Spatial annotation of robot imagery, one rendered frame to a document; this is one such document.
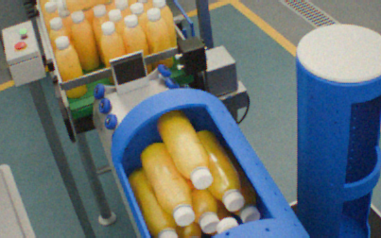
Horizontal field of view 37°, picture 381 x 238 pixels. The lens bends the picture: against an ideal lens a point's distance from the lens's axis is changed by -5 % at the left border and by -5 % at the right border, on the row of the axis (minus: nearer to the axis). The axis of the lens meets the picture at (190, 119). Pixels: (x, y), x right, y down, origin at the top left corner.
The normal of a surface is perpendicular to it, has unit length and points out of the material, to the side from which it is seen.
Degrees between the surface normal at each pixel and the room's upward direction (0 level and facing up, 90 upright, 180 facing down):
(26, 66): 90
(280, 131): 0
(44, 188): 0
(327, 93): 90
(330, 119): 90
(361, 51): 0
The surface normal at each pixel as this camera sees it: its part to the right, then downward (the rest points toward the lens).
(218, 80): 0.33, 0.58
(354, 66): -0.12, -0.75
